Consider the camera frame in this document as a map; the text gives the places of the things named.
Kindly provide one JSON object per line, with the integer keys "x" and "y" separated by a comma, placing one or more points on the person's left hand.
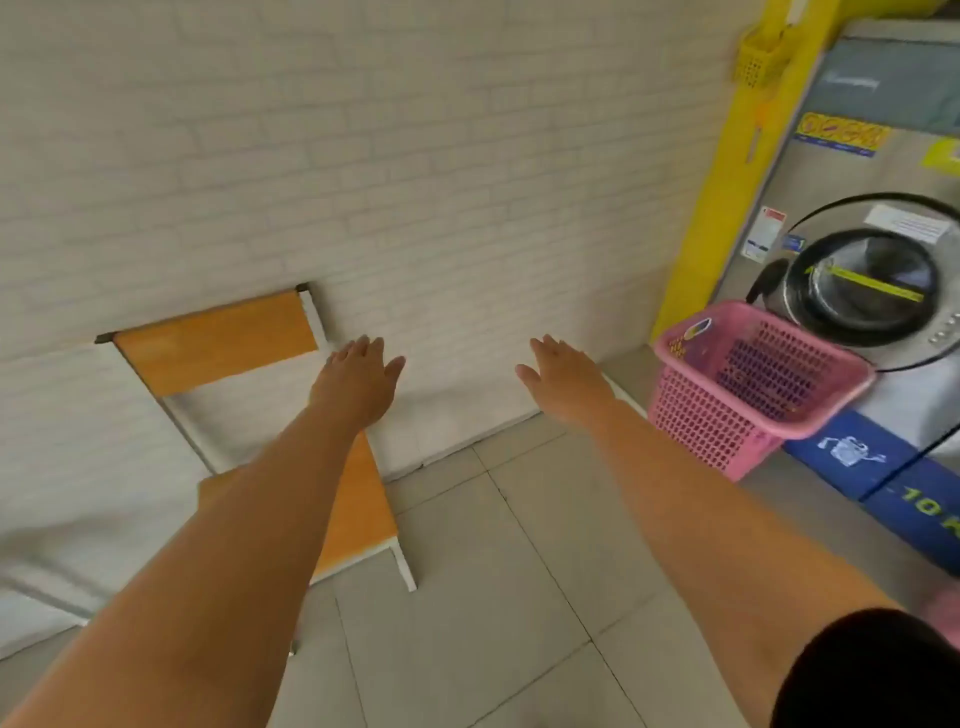
{"x": 356, "y": 390}

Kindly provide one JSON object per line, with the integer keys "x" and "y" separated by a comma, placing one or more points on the person's right hand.
{"x": 570, "y": 390}

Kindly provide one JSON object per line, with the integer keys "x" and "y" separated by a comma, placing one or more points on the person's right thumb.
{"x": 528, "y": 379}

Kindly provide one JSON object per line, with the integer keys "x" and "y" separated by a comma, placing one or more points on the person's left thumb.
{"x": 395, "y": 370}

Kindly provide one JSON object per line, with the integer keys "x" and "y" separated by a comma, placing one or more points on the person's left forearm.
{"x": 225, "y": 555}

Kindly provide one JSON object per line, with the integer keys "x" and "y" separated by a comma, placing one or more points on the person's right forearm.
{"x": 712, "y": 540}

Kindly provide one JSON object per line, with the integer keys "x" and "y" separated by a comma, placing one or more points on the pink plastic laundry basket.
{"x": 705, "y": 420}

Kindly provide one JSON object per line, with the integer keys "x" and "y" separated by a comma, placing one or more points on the yellow pillar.
{"x": 720, "y": 210}

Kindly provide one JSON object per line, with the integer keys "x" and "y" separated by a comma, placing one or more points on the steel front-load washing machine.
{"x": 825, "y": 195}

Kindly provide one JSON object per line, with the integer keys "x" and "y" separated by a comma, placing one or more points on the small yellow plastic basket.
{"x": 757, "y": 60}

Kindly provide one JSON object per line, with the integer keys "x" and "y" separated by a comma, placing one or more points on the black shirt sleeve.
{"x": 870, "y": 675}

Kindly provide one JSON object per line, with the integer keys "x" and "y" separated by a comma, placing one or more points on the pink object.
{"x": 946, "y": 615}

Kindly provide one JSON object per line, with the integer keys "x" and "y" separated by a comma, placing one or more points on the orange wooden chair white frame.
{"x": 217, "y": 341}

